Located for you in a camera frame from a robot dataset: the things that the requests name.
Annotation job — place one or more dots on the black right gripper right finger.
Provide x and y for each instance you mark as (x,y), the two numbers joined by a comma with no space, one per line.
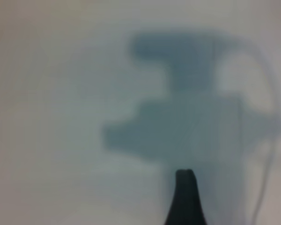
(195,206)

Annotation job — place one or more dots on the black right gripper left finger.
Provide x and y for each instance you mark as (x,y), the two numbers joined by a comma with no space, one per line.
(180,201)

